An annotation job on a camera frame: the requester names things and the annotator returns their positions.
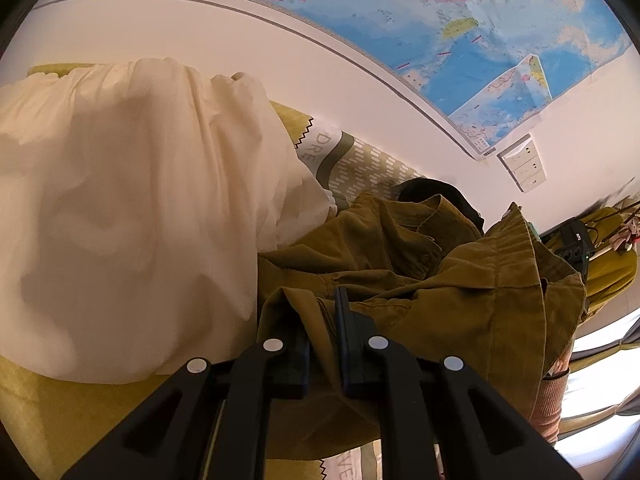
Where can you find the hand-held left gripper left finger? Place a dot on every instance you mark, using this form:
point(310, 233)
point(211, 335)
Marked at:
point(292, 365)

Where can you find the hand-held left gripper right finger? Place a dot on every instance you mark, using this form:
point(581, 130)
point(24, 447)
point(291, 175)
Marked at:
point(352, 360)

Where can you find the yellow hanging garment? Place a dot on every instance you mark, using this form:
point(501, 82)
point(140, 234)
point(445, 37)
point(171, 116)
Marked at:
point(610, 265)

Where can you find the grey curtain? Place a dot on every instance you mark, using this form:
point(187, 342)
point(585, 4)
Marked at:
point(631, 345)

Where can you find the black garment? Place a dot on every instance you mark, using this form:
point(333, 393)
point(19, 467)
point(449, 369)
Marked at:
point(430, 190)

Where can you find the cream white garment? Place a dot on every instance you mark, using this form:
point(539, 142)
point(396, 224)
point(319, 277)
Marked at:
point(125, 210)

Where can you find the patterned patchwork bed sheet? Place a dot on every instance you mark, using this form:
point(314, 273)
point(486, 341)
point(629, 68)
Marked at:
point(65, 410)

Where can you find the white wall data port plate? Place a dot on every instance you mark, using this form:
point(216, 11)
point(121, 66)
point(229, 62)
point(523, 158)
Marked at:
point(533, 181)

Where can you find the white wall socket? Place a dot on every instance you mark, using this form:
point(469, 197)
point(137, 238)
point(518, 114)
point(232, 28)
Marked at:
point(517, 149)
point(526, 165)

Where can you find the colourful wall map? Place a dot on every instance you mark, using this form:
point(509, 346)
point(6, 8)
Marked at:
point(400, 10)

